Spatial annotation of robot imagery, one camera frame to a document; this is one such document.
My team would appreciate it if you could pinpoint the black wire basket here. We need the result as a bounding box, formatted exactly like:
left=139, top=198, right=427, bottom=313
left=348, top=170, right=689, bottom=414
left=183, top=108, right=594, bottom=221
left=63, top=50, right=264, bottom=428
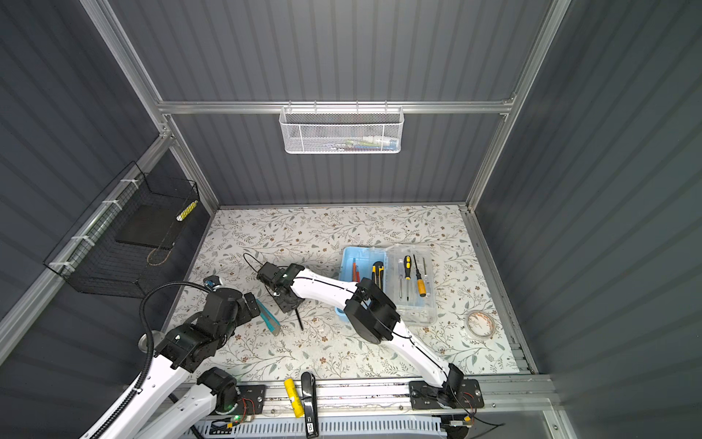
left=44, top=163, right=200, bottom=298

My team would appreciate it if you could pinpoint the yellow tube in basket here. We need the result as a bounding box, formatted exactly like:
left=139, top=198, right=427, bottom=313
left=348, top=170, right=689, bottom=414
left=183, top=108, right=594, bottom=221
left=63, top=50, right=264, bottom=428
left=175, top=200, right=199, bottom=222

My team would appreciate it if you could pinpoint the white wire mesh basket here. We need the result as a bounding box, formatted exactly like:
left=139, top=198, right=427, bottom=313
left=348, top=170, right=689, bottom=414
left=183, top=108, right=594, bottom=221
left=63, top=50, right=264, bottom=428
left=279, top=109, right=405, bottom=155

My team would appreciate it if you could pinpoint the clear handle screwdriver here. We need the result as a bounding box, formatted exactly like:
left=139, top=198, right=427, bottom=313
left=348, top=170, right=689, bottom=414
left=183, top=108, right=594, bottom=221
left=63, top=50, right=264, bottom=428
left=397, top=262, right=404, bottom=301

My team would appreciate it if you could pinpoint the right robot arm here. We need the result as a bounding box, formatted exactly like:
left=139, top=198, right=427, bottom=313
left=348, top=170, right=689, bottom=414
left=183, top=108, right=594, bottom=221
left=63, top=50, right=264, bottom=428
left=257, top=263, right=464, bottom=408

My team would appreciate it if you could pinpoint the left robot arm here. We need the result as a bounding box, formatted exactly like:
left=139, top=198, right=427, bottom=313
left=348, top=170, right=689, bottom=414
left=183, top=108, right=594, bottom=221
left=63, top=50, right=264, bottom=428
left=82, top=280, right=261, bottom=438

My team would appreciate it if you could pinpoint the yellow marker on rail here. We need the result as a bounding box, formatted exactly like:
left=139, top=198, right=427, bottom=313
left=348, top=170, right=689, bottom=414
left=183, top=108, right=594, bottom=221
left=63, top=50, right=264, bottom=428
left=283, top=378, right=305, bottom=418

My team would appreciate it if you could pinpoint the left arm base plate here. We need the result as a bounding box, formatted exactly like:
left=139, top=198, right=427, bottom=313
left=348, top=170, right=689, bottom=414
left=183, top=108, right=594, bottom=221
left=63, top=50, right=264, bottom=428
left=214, top=385, right=267, bottom=416

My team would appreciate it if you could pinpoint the teal tool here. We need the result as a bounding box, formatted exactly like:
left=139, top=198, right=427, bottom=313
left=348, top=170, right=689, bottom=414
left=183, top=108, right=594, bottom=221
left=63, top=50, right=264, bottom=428
left=256, top=299, right=281, bottom=337

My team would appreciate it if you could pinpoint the black handle tool on rail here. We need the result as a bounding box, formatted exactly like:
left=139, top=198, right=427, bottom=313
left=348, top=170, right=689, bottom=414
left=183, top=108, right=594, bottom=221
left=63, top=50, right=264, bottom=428
left=301, top=371, right=320, bottom=439

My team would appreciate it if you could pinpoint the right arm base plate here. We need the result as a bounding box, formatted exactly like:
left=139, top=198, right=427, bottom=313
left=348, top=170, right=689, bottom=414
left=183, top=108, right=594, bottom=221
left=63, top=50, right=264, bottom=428
left=409, top=378, right=484, bottom=411

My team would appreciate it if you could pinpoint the black yellow screwdriver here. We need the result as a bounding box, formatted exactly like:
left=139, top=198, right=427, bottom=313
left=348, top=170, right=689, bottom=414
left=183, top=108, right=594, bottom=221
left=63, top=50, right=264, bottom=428
left=403, top=254, right=412, bottom=301

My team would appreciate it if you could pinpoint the black pad in basket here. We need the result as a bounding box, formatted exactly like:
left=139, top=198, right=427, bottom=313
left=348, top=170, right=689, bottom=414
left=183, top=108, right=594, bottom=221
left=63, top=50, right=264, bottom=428
left=115, top=205, right=185, bottom=250

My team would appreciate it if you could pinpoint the blue plastic tool box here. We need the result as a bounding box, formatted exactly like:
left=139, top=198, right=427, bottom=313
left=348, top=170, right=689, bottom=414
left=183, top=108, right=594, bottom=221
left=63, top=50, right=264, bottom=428
left=339, top=244, right=438, bottom=327

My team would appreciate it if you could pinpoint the clear tape roll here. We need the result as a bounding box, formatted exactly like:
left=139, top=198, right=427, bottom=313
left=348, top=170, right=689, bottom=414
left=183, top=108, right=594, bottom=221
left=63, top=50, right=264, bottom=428
left=465, top=310, right=497, bottom=340

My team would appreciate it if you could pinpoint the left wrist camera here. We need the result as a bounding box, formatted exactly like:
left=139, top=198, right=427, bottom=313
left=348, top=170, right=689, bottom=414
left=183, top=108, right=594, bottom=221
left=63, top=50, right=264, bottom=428
left=203, top=275, right=222, bottom=291

